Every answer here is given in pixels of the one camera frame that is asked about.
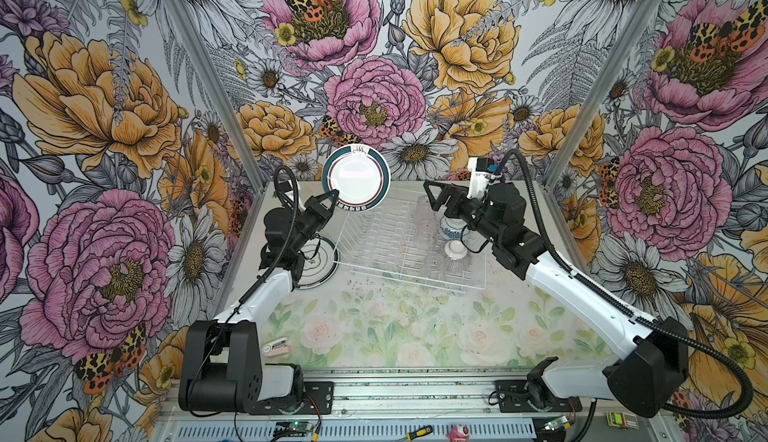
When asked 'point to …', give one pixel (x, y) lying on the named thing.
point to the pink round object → (459, 433)
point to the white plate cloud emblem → (321, 262)
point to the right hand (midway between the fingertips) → (434, 194)
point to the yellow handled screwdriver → (420, 432)
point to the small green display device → (623, 420)
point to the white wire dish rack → (401, 241)
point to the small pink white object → (278, 347)
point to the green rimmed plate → (360, 174)
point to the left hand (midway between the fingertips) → (343, 198)
